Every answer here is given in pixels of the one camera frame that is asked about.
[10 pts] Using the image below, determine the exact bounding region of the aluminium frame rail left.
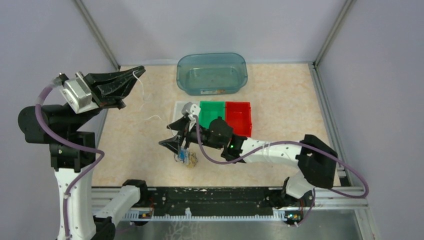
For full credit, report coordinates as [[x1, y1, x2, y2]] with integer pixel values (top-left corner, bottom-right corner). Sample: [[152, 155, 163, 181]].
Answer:
[[72, 0, 121, 71]]

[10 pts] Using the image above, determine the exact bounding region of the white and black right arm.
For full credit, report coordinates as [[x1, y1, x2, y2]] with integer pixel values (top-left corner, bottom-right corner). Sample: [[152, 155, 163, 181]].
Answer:
[[159, 115, 338, 206]]

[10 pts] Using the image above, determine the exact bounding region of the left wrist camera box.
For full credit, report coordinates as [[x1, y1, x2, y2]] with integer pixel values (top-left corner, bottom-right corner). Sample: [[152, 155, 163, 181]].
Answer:
[[61, 71, 98, 114]]

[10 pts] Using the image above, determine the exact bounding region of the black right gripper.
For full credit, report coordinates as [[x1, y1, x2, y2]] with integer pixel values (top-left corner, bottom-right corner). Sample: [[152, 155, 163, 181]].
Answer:
[[159, 116, 224, 155]]

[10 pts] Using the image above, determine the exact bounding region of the green plastic bin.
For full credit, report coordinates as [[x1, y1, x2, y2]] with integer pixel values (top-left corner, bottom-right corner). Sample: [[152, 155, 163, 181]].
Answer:
[[199, 101, 226, 129]]

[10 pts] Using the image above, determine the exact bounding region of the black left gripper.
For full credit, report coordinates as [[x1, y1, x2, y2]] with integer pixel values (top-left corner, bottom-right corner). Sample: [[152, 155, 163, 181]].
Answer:
[[67, 64, 146, 132]]

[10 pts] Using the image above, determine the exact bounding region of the aluminium frame rail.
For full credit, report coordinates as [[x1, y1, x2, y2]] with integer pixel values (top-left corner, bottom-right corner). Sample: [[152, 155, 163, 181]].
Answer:
[[308, 62, 381, 240], [72, 0, 121, 71]]

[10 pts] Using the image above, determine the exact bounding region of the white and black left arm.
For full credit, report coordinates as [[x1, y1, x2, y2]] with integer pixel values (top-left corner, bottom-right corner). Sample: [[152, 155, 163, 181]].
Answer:
[[18, 65, 150, 240]]

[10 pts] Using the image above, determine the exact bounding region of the red plastic bin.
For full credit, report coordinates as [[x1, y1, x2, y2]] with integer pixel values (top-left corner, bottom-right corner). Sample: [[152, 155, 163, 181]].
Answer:
[[225, 101, 252, 137]]

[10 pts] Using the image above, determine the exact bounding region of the white thin cable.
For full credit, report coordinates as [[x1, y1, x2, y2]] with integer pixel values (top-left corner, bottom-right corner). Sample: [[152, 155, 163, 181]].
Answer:
[[132, 70, 163, 122]]

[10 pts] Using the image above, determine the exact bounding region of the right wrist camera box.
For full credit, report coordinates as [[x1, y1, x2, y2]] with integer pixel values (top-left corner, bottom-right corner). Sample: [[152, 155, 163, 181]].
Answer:
[[181, 102, 201, 122]]

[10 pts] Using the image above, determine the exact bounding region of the cable bundle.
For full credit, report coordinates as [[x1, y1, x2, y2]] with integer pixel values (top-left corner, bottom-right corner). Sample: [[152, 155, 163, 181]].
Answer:
[[174, 149, 200, 169]]

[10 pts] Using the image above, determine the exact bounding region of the teal transparent plastic tub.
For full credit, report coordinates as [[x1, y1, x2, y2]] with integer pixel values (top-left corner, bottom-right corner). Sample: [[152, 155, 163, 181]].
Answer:
[[176, 52, 248, 96]]

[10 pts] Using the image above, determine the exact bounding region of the white plastic bin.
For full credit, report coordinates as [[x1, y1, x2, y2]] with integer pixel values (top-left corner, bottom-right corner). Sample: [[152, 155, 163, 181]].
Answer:
[[171, 101, 200, 123]]

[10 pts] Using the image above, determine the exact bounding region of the aluminium frame rail right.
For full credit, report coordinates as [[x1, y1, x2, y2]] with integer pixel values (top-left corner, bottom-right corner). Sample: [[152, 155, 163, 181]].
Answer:
[[308, 62, 381, 240]]

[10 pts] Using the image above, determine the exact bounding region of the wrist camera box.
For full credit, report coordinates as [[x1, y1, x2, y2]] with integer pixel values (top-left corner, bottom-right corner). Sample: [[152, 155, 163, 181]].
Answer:
[[61, 71, 98, 114], [181, 102, 201, 122]]

